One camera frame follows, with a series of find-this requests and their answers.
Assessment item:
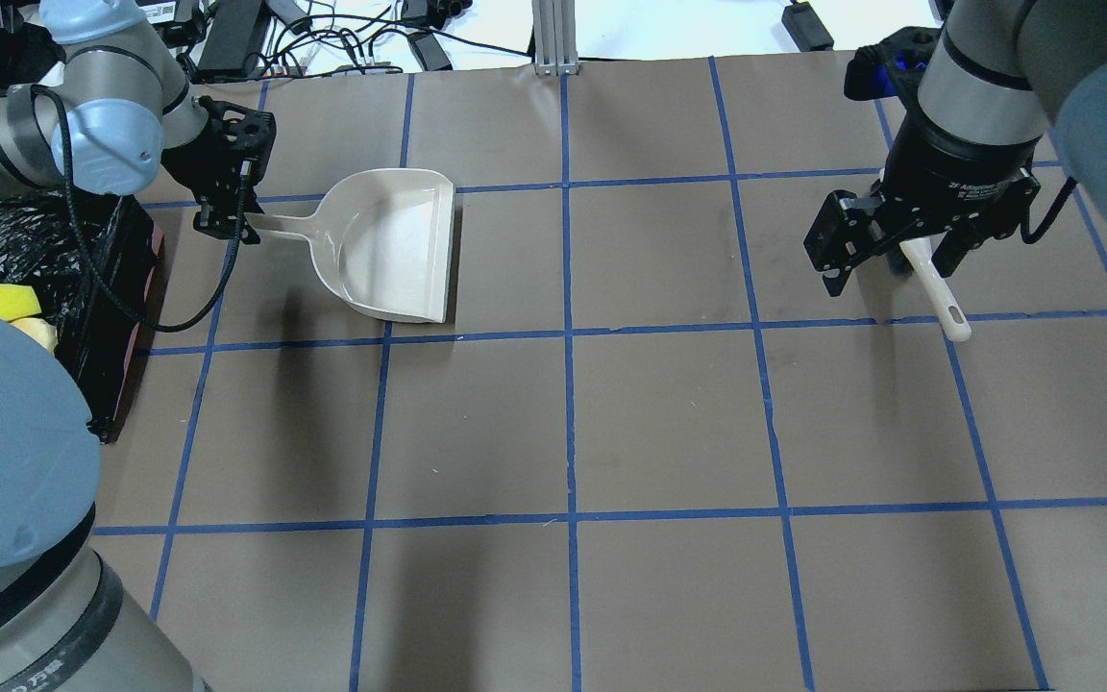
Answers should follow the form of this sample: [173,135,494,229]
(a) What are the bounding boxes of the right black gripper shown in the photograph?
[803,115,1041,297]

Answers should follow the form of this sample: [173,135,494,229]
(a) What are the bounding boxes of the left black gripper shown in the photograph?
[161,96,277,245]

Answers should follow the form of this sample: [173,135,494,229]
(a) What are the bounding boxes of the beige hand brush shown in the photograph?
[899,237,972,343]

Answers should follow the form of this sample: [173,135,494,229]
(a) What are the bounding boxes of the beige plastic dustpan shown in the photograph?
[249,169,455,324]

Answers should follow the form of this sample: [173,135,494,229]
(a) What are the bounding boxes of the yellow sponge piece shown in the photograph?
[0,282,43,321]

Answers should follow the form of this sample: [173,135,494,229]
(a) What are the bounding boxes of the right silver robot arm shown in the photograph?
[803,1,1107,297]

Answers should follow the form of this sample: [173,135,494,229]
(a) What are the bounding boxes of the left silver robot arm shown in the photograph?
[0,1,275,691]

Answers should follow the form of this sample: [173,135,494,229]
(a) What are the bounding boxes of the black lined trash bin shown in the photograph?
[0,192,165,443]

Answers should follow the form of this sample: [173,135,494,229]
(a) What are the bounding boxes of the black power brick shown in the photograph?
[193,0,271,84]

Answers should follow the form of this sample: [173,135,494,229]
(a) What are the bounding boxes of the black power adapter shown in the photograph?
[780,1,835,53]

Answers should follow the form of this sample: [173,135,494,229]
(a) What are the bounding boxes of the aluminium frame post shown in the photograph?
[531,0,580,78]

